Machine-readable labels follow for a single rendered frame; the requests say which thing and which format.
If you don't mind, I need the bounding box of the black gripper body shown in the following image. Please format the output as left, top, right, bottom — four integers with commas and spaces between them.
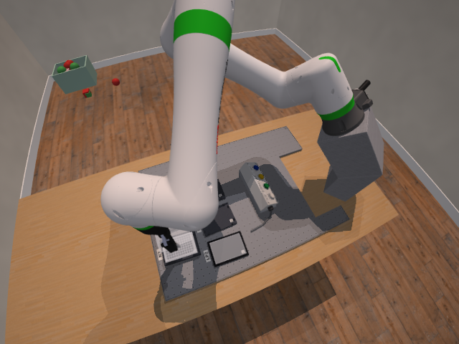
154, 227, 167, 238

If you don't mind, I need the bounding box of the grey operator panel with coloured buttons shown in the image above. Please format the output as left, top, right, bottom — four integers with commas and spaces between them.
239, 162, 279, 232

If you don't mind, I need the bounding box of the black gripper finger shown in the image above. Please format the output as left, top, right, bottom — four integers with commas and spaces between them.
161, 228, 181, 253

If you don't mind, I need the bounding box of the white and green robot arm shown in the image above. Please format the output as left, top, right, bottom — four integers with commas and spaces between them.
100, 0, 373, 235

